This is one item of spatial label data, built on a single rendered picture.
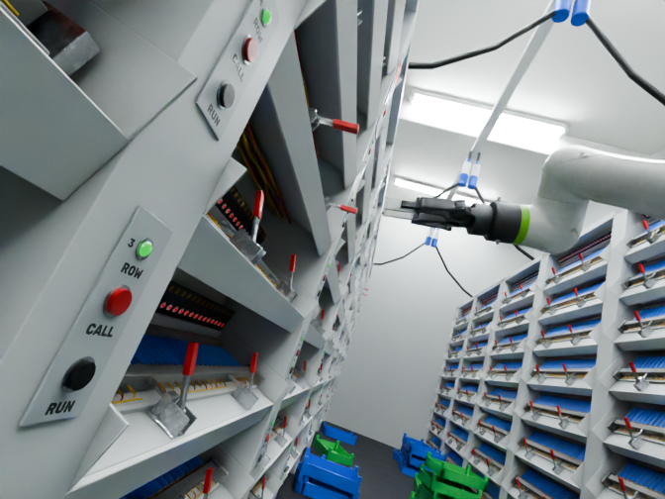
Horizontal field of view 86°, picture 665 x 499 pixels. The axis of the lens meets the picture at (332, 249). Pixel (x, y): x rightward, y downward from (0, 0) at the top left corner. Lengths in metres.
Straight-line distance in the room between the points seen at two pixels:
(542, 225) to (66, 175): 0.83
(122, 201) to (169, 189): 0.04
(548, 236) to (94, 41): 0.83
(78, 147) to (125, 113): 0.03
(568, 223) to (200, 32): 0.79
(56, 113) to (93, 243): 0.06
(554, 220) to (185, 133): 0.78
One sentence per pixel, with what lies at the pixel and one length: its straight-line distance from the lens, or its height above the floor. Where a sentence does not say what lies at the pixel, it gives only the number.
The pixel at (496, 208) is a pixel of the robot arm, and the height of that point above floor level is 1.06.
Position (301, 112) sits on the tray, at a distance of 0.46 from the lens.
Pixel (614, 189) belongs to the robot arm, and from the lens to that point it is 0.81.
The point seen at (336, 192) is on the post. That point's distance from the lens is 0.96.
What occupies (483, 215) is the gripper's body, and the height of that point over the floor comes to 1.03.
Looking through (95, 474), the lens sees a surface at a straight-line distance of 0.34.
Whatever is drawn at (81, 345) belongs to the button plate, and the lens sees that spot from 0.24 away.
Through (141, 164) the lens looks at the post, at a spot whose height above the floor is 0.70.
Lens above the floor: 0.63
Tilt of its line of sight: 16 degrees up
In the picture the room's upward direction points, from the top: 20 degrees clockwise
